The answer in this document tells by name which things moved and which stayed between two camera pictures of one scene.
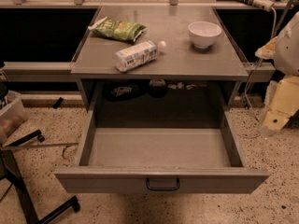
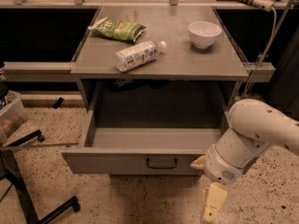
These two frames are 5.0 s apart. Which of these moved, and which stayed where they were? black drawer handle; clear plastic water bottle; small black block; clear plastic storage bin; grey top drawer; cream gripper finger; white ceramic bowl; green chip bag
Moved: black drawer handle; grey top drawer; cream gripper finger
Stayed: small black block; clear plastic storage bin; green chip bag; clear plastic water bottle; white ceramic bowl
